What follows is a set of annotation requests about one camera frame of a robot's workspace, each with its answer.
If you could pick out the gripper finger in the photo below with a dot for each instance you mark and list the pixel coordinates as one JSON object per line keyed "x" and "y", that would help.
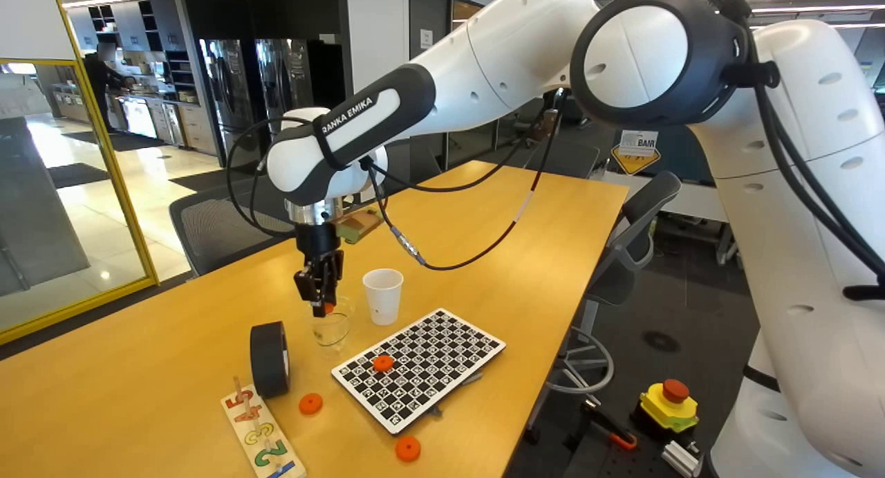
{"x": 337, "y": 274}
{"x": 308, "y": 284}

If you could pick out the kitchen counter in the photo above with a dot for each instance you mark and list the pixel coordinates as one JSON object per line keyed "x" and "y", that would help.
{"x": 173, "y": 122}

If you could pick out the silver aluminium bracket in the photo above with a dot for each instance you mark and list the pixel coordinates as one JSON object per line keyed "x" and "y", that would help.
{"x": 681, "y": 458}

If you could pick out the white paper cup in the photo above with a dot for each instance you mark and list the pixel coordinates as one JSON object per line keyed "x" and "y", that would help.
{"x": 382, "y": 298}

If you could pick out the yellow framed glass partition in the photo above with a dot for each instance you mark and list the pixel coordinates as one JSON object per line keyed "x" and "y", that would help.
{"x": 62, "y": 208}

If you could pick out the black office chair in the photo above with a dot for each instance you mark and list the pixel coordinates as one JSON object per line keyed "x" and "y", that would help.
{"x": 626, "y": 256}

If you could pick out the clear plastic cup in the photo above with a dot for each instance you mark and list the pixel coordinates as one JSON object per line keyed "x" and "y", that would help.
{"x": 333, "y": 331}

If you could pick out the yellow diamond sign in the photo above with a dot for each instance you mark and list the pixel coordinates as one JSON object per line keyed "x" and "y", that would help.
{"x": 636, "y": 156}

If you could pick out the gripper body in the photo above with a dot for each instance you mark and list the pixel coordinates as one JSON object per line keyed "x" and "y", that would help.
{"x": 317, "y": 241}

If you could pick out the wooden number puzzle board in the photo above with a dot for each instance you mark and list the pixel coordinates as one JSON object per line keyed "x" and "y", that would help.
{"x": 266, "y": 443}

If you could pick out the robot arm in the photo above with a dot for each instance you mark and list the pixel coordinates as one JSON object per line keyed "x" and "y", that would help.
{"x": 511, "y": 56}

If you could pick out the dark floor mat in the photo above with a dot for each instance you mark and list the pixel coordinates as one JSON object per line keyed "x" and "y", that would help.
{"x": 124, "y": 141}
{"x": 77, "y": 175}

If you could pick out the yellow emergency stop button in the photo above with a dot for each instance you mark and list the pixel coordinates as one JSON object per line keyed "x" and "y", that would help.
{"x": 667, "y": 407}

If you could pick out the grey mesh office chair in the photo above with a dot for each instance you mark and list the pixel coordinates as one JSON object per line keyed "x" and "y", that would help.
{"x": 214, "y": 232}

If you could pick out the row of steel refrigerators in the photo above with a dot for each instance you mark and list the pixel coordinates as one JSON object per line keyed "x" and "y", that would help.
{"x": 235, "y": 97}

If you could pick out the checkered calibration board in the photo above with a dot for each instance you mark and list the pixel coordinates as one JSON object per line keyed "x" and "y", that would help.
{"x": 429, "y": 367}

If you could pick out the black tape roll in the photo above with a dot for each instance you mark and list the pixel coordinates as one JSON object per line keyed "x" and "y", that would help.
{"x": 268, "y": 360}

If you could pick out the person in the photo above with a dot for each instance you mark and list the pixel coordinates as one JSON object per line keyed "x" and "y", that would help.
{"x": 99, "y": 84}

